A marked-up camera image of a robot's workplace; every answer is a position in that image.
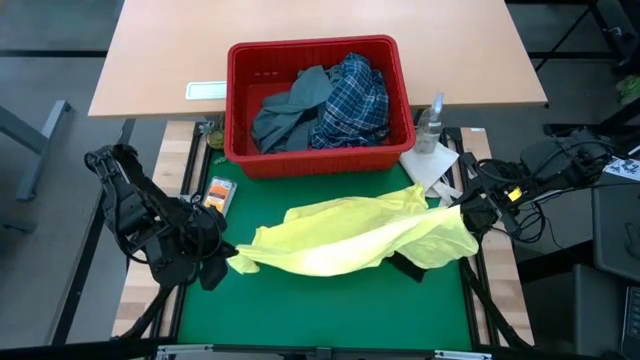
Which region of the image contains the small potted succulent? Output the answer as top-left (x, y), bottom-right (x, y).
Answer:
top-left (198, 119), bottom-right (226, 151)

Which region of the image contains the black diagonal frame strut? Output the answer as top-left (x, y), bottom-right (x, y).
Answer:
top-left (115, 282), bottom-right (177, 342)
top-left (460, 257), bottom-right (532, 349)

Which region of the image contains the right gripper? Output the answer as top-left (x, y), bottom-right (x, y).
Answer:
top-left (448, 192), bottom-right (501, 235)

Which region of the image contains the grey garment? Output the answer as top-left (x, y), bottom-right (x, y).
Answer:
top-left (250, 64), bottom-right (335, 155)

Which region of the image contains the grey desk leg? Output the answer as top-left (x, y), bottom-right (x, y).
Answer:
top-left (0, 99), bottom-right (72, 202)

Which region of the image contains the dark grey cabinet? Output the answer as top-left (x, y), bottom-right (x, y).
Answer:
top-left (519, 263), bottom-right (626, 357)

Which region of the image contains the black right camera cable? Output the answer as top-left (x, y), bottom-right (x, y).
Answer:
top-left (492, 199), bottom-right (551, 246)

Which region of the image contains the printed paper sheet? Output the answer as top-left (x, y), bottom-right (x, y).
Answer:
top-left (602, 155), bottom-right (640, 182)

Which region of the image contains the yellow T-shirt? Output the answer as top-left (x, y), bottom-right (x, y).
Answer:
top-left (227, 181), bottom-right (480, 278)

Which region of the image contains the beige wooden desk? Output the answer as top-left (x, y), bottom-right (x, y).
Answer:
top-left (88, 0), bottom-right (549, 120)

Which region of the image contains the black monitor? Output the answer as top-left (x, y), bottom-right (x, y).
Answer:
top-left (592, 169), bottom-right (640, 282)

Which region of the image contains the clear box with orange label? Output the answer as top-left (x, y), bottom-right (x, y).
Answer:
top-left (201, 175), bottom-right (239, 218)

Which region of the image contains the white tote bag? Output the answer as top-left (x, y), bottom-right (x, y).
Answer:
top-left (399, 142), bottom-right (464, 206)

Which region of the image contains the black desk leg frame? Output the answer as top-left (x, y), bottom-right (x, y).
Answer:
top-left (529, 0), bottom-right (640, 137)

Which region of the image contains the black garment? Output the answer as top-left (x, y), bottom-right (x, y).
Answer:
top-left (384, 252), bottom-right (429, 284)

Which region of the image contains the black aluminium table frame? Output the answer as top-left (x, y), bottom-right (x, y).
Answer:
top-left (149, 119), bottom-right (504, 351)

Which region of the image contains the silver metal bar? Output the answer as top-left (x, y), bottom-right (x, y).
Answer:
top-left (154, 342), bottom-right (494, 360)

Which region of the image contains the white rectangular desk plate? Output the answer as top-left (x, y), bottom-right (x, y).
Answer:
top-left (185, 80), bottom-right (228, 102)

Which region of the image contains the black keyboard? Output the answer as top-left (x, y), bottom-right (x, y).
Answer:
top-left (621, 284), bottom-right (640, 359)

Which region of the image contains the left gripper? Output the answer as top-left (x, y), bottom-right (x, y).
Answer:
top-left (199, 239), bottom-right (240, 292)

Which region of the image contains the clear spray bottle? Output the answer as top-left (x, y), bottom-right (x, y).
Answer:
top-left (413, 91), bottom-right (446, 155)

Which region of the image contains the blue plaid shirt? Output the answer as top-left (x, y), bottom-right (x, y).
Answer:
top-left (309, 51), bottom-right (391, 151)

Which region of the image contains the red plastic laundry bin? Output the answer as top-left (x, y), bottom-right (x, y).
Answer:
top-left (223, 33), bottom-right (417, 180)

